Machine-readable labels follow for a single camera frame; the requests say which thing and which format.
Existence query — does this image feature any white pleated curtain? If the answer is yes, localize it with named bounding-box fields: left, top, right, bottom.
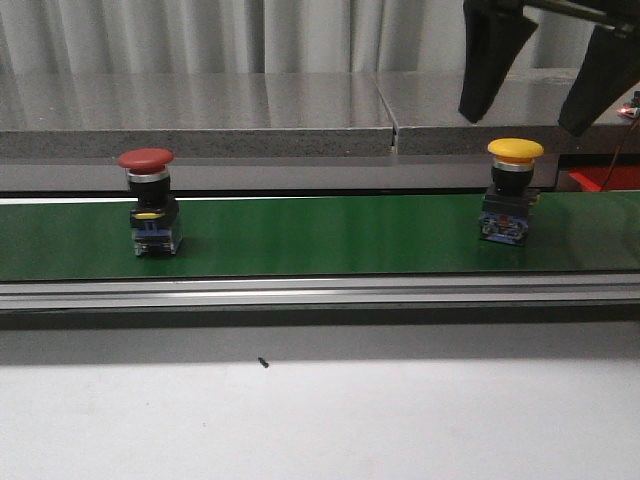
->
left=0, top=0, right=640, bottom=76

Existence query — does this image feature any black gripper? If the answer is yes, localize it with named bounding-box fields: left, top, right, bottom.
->
left=458, top=0, right=639, bottom=137

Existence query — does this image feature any red mushroom push button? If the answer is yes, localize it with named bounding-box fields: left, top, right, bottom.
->
left=118, top=148, right=183, bottom=257

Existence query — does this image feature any yellow mushroom push button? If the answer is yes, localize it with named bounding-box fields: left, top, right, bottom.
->
left=478, top=138, right=544, bottom=246

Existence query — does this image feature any red plastic tray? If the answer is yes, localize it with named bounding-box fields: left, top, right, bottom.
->
left=569, top=166, right=639, bottom=192

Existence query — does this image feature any small green circuit board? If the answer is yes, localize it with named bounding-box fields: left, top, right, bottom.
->
left=616, top=103, right=640, bottom=119

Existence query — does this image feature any green conveyor belt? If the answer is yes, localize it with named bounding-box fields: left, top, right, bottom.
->
left=1, top=191, right=639, bottom=282

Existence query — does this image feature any grey granite counter slab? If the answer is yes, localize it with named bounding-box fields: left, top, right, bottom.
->
left=376, top=68, right=639, bottom=155
left=1, top=73, right=394, bottom=159

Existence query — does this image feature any red black wire pair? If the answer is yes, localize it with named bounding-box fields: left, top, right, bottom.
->
left=598, top=117, right=640, bottom=192

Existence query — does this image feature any aluminium conveyor frame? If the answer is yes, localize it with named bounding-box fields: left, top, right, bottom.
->
left=1, top=272, right=639, bottom=330

